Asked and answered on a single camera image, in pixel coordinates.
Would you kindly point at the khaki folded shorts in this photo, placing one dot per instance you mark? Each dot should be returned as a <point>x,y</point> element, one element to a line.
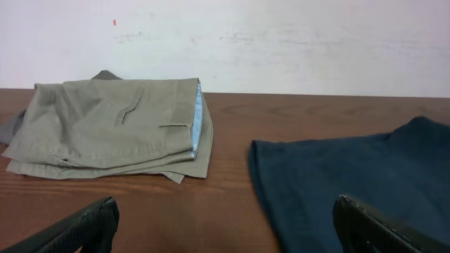
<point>94,128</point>

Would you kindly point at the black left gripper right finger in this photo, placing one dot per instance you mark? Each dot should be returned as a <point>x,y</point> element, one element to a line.
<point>362,228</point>

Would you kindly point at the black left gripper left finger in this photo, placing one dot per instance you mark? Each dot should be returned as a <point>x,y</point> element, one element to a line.
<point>90,230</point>

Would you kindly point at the navy blue shorts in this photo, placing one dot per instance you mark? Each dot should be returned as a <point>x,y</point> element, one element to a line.
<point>403,173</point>

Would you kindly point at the grey folded garment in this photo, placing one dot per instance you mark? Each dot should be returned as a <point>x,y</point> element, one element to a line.
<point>10,128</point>

